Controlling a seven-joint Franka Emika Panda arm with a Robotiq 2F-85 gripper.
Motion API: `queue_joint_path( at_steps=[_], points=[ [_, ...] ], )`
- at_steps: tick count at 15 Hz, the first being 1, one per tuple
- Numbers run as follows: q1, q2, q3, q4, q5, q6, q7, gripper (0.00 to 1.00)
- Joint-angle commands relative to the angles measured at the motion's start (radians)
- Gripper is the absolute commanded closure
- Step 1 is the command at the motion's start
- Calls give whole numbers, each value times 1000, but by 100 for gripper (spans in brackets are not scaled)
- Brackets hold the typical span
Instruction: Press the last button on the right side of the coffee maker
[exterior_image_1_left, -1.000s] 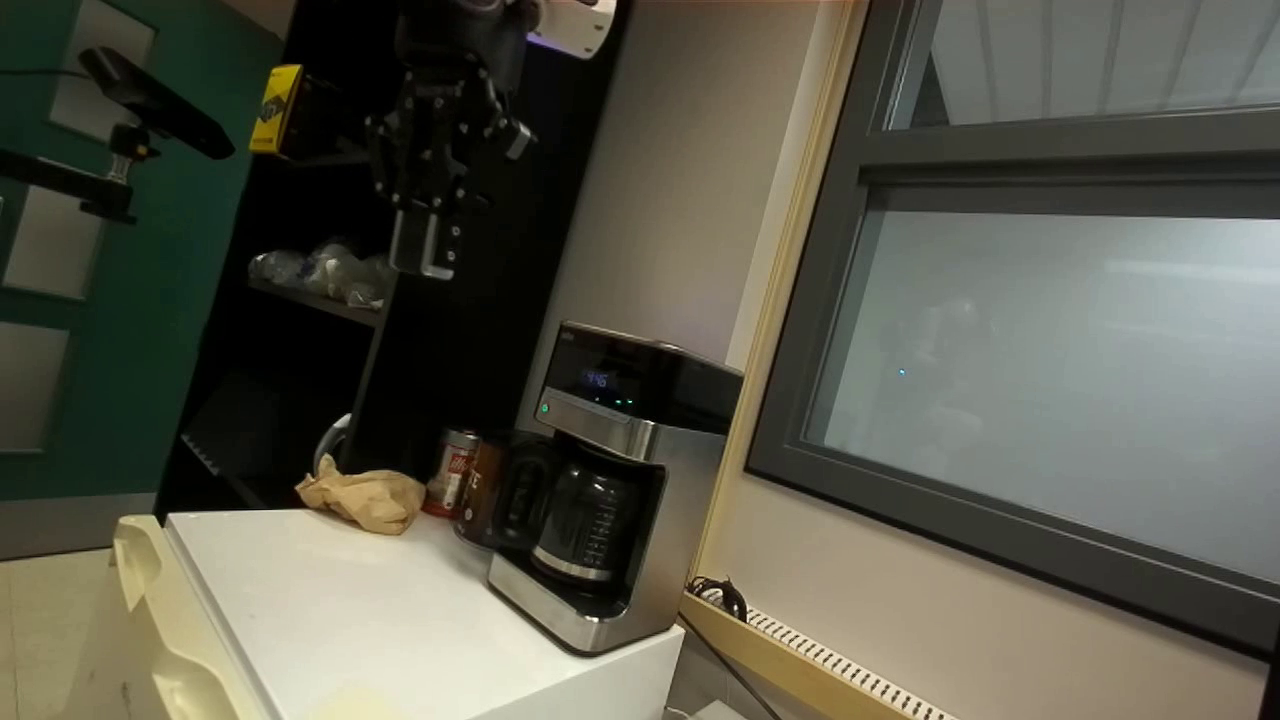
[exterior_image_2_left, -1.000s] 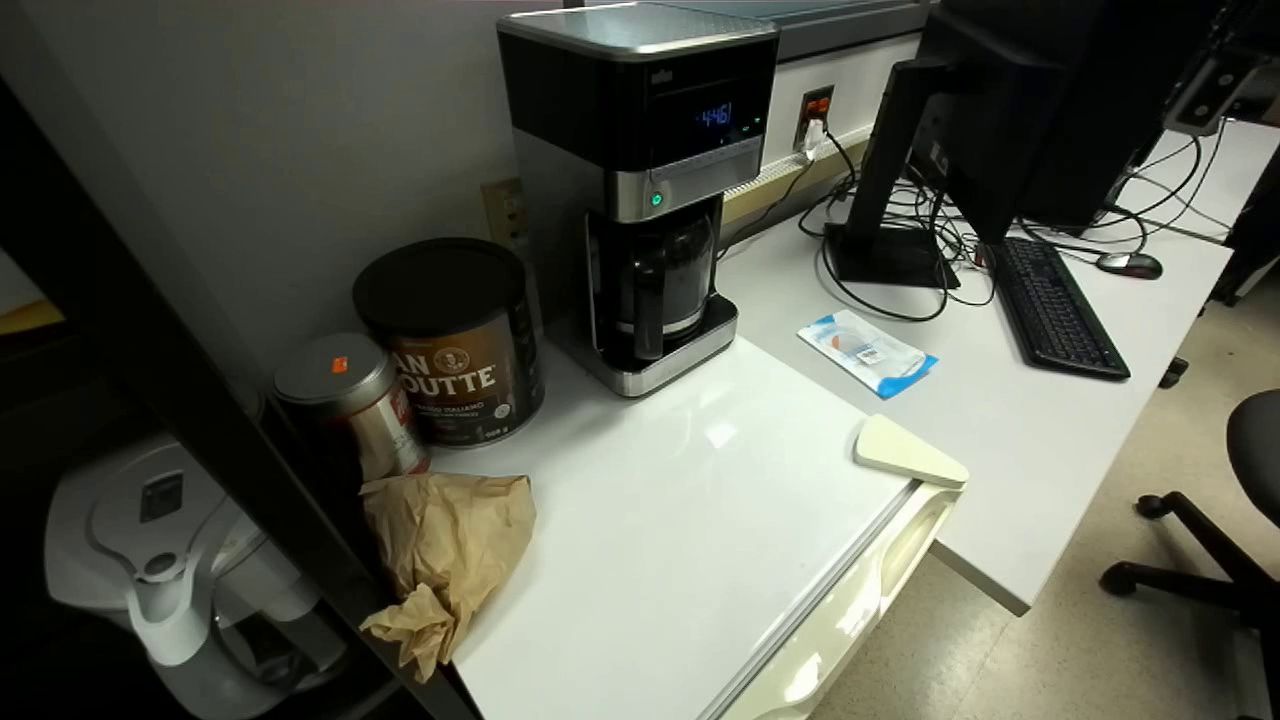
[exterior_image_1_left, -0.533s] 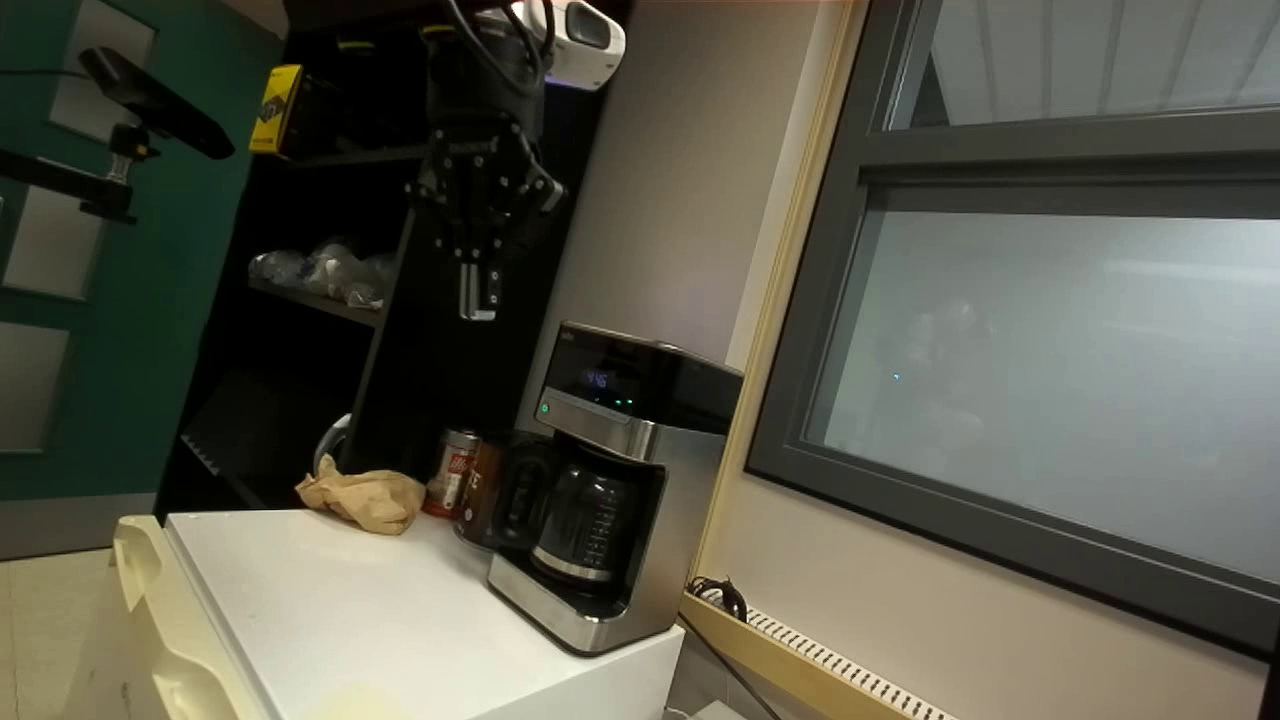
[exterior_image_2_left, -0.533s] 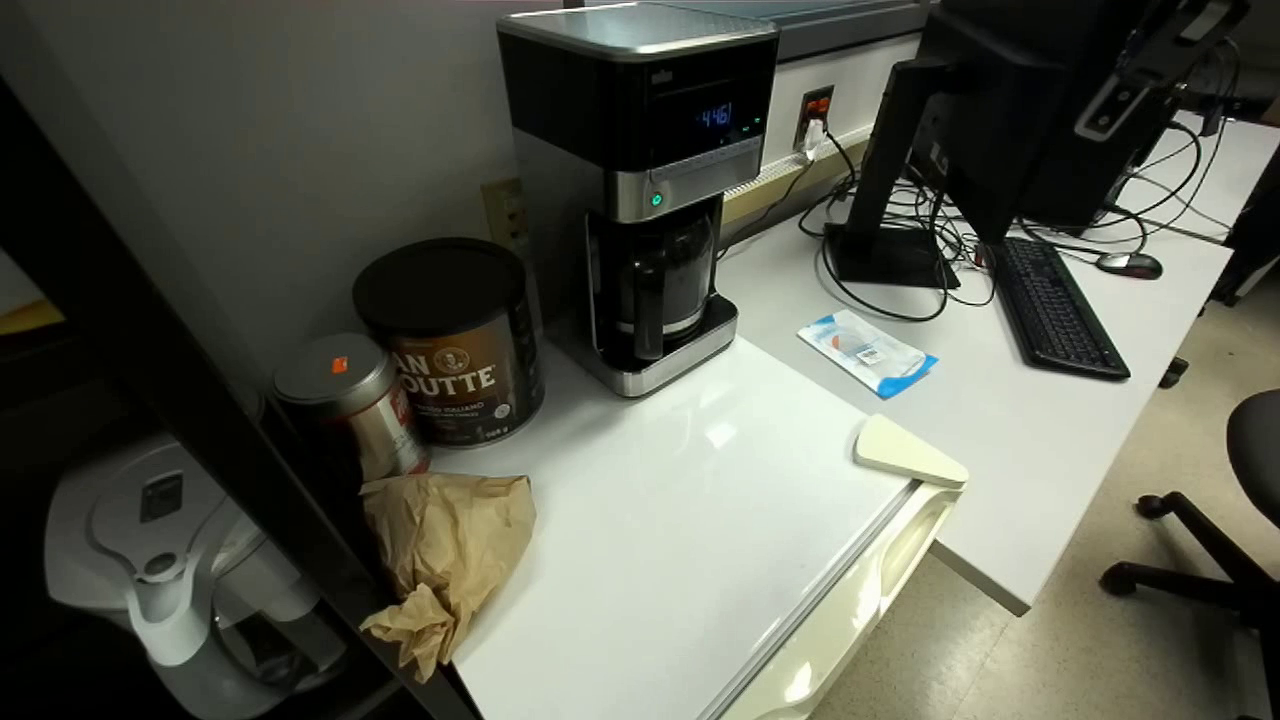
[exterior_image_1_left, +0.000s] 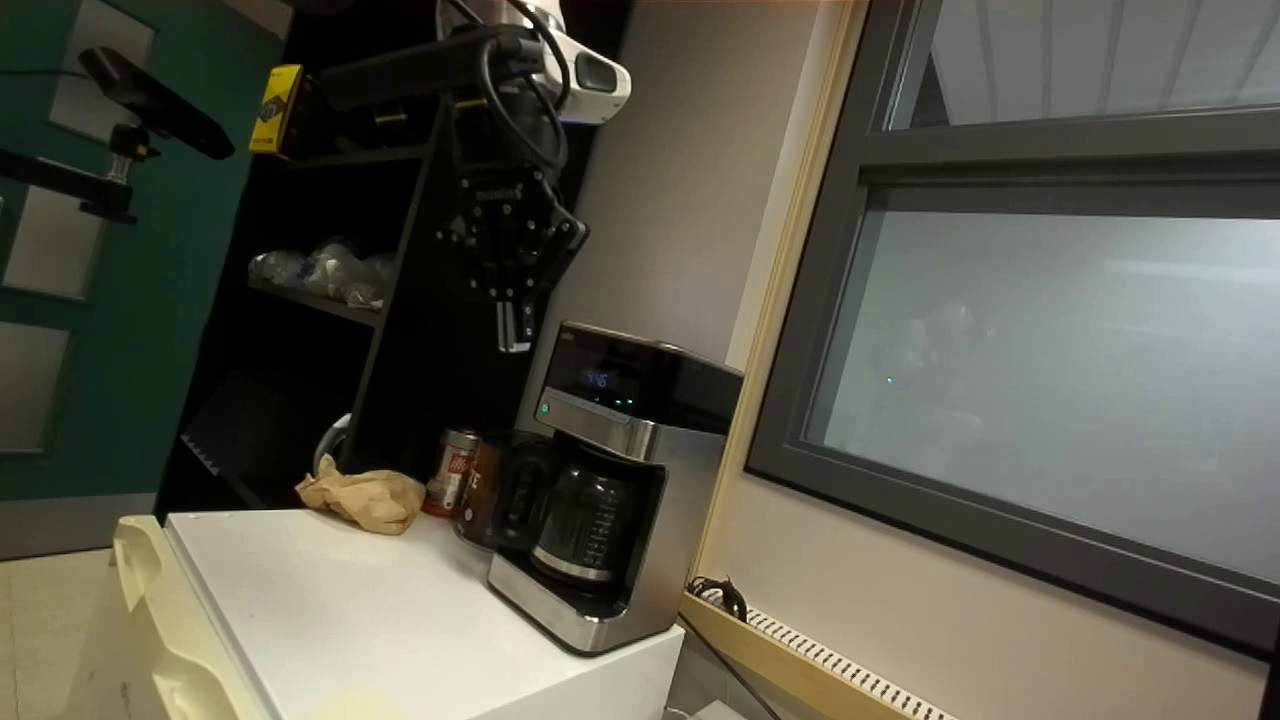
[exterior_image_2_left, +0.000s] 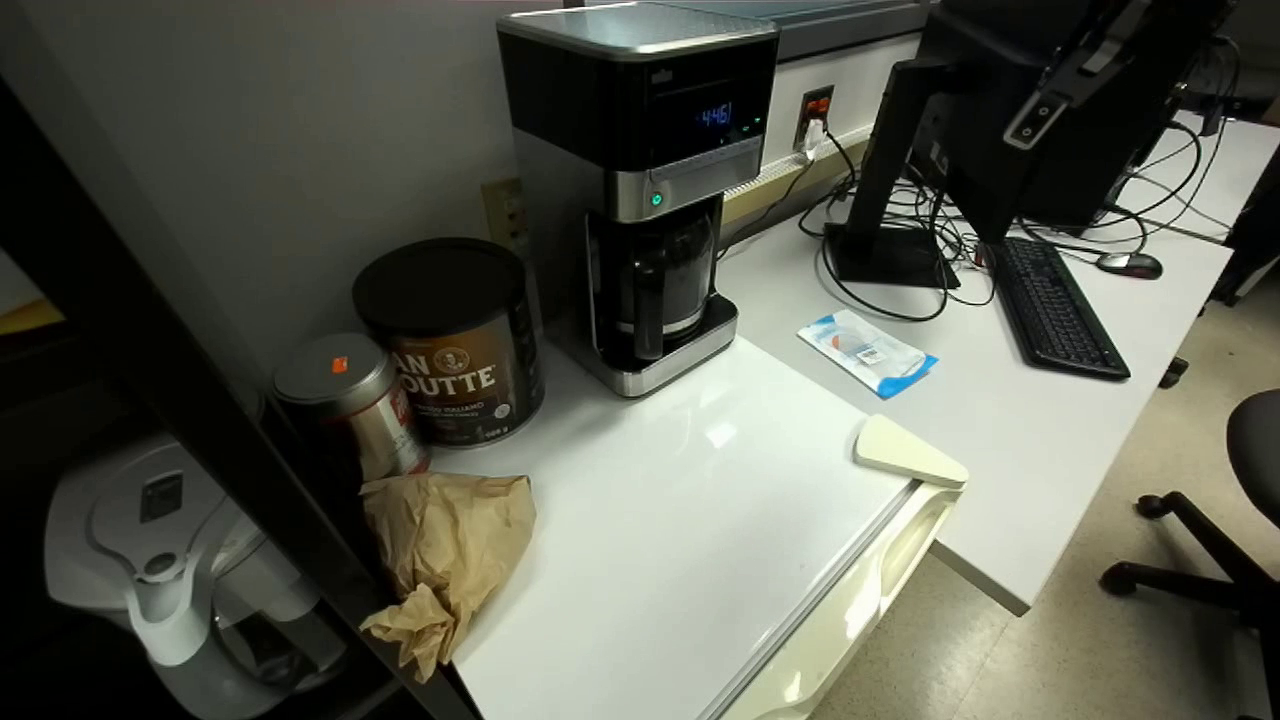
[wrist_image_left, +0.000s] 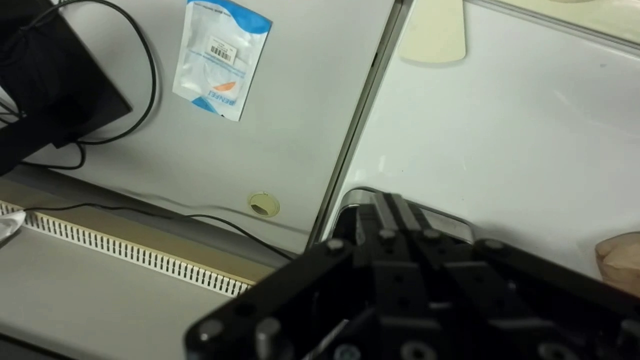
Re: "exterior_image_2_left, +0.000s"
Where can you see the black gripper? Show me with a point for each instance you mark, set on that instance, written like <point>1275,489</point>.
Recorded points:
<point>1102,46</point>

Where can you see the glass coffee carafe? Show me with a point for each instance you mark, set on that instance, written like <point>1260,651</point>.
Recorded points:
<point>661,286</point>

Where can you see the black silver drip coffee maker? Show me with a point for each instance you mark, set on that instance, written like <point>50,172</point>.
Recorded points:
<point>627,94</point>

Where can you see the dark coffee can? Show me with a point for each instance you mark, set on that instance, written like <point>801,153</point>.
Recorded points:
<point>461,363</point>

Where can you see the black computer monitor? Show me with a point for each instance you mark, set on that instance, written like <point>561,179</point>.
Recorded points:
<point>963,123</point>

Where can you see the black computer mouse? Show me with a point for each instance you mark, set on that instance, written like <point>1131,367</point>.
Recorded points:
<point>1131,266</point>

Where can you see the black computer keyboard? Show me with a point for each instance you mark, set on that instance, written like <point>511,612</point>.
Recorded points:
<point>1059,310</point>

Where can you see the blue white wipes packet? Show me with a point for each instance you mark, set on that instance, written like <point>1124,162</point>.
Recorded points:
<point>864,353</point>

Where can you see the cream wedge-shaped piece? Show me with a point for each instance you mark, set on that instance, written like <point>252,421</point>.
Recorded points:
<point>907,450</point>

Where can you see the black office chair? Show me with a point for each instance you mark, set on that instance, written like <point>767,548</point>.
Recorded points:
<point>1227,532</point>

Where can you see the white mini fridge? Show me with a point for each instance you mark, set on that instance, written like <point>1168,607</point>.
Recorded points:
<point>855,600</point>

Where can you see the crumpled brown paper bag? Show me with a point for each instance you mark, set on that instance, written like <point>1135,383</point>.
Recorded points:
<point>445,542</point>

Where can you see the small jar with silver lid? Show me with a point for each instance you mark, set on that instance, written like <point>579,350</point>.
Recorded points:
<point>350,394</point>

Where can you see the white water filter pitcher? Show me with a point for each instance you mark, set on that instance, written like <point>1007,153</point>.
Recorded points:
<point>144,532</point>

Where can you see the grey wall trunking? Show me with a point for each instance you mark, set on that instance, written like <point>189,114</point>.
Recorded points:
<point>855,21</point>

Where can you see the beige wall outlet plate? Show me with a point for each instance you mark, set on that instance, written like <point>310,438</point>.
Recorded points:
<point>504,210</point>

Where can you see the black shelf frame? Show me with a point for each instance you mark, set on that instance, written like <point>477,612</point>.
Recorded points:
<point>144,344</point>

